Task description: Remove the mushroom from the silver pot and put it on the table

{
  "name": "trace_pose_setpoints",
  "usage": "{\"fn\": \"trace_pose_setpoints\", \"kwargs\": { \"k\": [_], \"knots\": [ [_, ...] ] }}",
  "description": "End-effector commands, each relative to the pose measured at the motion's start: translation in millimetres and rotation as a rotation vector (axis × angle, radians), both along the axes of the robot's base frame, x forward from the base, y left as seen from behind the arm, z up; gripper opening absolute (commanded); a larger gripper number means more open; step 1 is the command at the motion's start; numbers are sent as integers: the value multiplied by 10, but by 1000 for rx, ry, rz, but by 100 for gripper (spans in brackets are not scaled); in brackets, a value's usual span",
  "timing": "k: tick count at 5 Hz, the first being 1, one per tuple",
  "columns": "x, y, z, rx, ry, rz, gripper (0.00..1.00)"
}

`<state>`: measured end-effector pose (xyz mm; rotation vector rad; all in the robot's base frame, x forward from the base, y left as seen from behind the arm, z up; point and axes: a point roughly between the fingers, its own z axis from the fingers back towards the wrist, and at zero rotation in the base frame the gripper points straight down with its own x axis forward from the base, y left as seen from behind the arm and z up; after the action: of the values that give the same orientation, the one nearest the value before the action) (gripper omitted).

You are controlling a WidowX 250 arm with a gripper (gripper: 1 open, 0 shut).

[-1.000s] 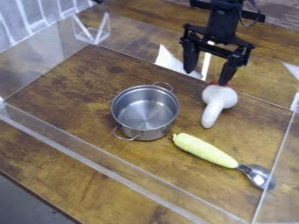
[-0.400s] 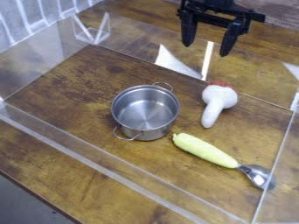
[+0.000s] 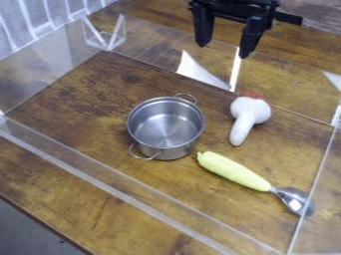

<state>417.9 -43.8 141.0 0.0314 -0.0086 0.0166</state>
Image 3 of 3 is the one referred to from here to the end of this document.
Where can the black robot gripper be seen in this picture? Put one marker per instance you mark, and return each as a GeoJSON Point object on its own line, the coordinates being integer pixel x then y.
{"type": "Point", "coordinates": [253, 12]}

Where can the white plush mushroom brown cap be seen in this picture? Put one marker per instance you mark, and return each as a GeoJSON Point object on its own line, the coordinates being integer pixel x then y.
{"type": "Point", "coordinates": [250, 111]}

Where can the silver metal pot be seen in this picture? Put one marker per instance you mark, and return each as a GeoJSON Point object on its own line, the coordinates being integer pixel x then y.
{"type": "Point", "coordinates": [165, 126]}

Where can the black bar at background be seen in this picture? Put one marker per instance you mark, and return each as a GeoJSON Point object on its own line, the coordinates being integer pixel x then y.
{"type": "Point", "coordinates": [288, 18]}

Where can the clear acrylic enclosure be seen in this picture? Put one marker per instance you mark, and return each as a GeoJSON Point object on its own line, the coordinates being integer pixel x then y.
{"type": "Point", "coordinates": [68, 89]}

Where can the yellow handled metal spoon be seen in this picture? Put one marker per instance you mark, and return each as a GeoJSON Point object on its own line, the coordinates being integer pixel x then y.
{"type": "Point", "coordinates": [225, 167]}

